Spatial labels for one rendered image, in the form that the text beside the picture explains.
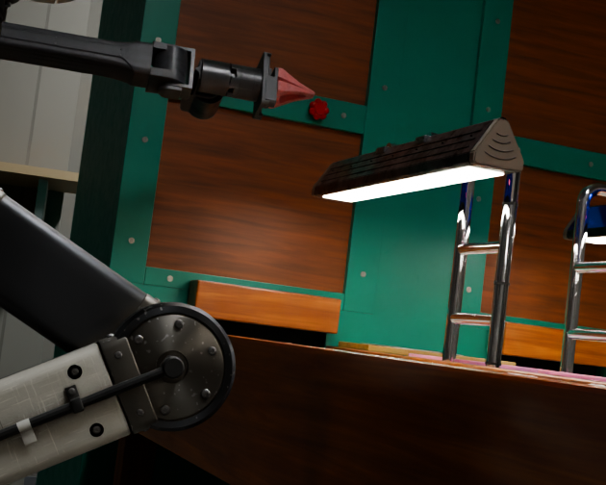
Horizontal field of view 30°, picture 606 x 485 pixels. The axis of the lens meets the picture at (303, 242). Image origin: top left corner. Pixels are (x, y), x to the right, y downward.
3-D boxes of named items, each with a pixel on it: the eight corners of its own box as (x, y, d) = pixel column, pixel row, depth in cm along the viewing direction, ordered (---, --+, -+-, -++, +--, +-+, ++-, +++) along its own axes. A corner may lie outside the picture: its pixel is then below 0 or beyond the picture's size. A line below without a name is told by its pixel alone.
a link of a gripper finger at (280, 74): (307, 128, 198) (255, 119, 196) (309, 92, 201) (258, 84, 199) (318, 110, 192) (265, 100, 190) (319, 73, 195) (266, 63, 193)
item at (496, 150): (473, 163, 155) (479, 111, 155) (310, 196, 213) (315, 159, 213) (523, 172, 157) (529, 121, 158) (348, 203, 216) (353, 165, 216)
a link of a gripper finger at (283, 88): (308, 115, 199) (256, 107, 197) (309, 81, 202) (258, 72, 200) (318, 97, 193) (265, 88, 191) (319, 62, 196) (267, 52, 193)
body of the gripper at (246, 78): (263, 121, 196) (221, 114, 194) (265, 71, 200) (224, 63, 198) (271, 104, 190) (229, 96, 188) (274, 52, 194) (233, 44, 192)
